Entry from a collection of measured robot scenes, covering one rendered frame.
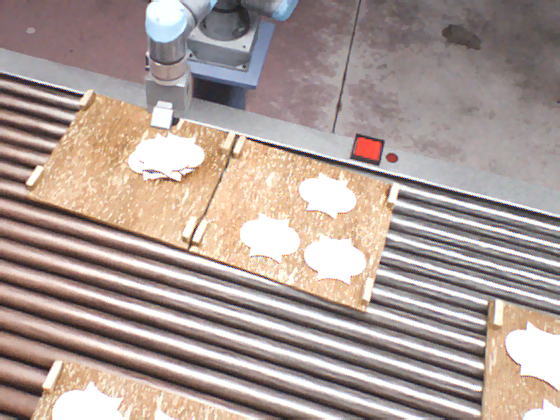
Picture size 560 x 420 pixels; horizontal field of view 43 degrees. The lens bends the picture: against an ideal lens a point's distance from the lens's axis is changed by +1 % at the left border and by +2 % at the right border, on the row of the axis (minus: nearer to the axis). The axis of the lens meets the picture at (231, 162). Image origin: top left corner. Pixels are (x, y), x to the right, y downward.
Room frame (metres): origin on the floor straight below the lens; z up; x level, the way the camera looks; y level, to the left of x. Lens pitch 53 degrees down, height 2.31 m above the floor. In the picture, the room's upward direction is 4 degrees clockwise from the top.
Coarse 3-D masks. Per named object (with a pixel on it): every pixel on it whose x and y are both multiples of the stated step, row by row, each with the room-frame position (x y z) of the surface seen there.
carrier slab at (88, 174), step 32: (96, 96) 1.20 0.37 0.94; (96, 128) 1.10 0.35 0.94; (128, 128) 1.10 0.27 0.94; (192, 128) 1.12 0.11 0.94; (64, 160) 0.99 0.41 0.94; (96, 160) 1.00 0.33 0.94; (128, 160) 1.00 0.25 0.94; (224, 160) 1.03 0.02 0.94; (32, 192) 0.89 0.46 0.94; (64, 192) 0.90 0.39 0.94; (96, 192) 0.90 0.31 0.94; (128, 192) 0.91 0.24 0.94; (160, 192) 0.92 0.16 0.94; (192, 192) 0.92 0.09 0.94; (128, 224) 0.82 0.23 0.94; (160, 224) 0.83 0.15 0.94
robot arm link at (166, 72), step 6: (186, 54) 0.99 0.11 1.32; (150, 60) 0.97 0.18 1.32; (186, 60) 0.99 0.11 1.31; (150, 66) 0.97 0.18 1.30; (156, 66) 0.96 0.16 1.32; (162, 66) 0.96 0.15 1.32; (168, 66) 0.96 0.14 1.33; (174, 66) 0.96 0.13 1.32; (180, 66) 0.97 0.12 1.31; (186, 66) 0.99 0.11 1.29; (156, 72) 0.96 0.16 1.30; (162, 72) 0.96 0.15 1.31; (168, 72) 0.96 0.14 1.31; (174, 72) 0.96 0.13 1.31; (180, 72) 0.97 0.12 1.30; (168, 78) 0.96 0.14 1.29
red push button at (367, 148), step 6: (360, 138) 1.13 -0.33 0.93; (360, 144) 1.11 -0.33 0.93; (366, 144) 1.12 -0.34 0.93; (372, 144) 1.12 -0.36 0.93; (378, 144) 1.12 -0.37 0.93; (360, 150) 1.09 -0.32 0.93; (366, 150) 1.10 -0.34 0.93; (372, 150) 1.10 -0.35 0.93; (378, 150) 1.10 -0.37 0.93; (366, 156) 1.08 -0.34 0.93; (372, 156) 1.08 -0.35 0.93
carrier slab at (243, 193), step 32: (256, 160) 1.03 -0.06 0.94; (288, 160) 1.04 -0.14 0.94; (224, 192) 0.93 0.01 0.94; (256, 192) 0.94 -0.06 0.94; (288, 192) 0.94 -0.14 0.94; (352, 192) 0.96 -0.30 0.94; (384, 192) 0.97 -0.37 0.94; (224, 224) 0.84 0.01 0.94; (288, 224) 0.85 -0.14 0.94; (320, 224) 0.86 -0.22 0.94; (352, 224) 0.87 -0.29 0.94; (384, 224) 0.87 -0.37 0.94; (224, 256) 0.76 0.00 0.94; (288, 256) 0.77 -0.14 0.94; (320, 288) 0.70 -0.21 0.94; (352, 288) 0.70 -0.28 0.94
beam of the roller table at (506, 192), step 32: (0, 64) 1.31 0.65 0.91; (32, 64) 1.32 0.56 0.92; (64, 64) 1.33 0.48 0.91; (128, 96) 1.23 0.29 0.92; (224, 128) 1.15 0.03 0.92; (256, 128) 1.15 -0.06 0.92; (288, 128) 1.16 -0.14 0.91; (352, 160) 1.07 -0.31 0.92; (384, 160) 1.08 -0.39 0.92; (416, 160) 1.09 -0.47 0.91; (448, 192) 1.01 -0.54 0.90; (480, 192) 1.00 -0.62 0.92; (512, 192) 1.01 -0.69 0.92; (544, 192) 1.02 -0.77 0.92
